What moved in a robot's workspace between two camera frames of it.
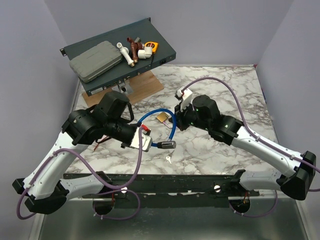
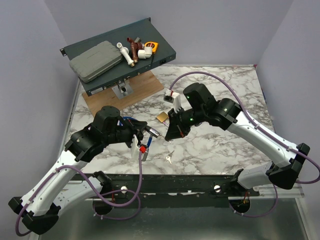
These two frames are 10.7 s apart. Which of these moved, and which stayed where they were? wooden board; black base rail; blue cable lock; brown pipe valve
Moved: blue cable lock
Stayed: brown pipe valve; black base rail; wooden board
